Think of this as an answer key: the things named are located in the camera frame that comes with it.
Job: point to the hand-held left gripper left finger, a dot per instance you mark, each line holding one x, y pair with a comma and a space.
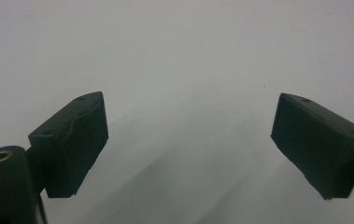
72, 146

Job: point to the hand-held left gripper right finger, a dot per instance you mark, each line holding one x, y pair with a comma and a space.
318, 146

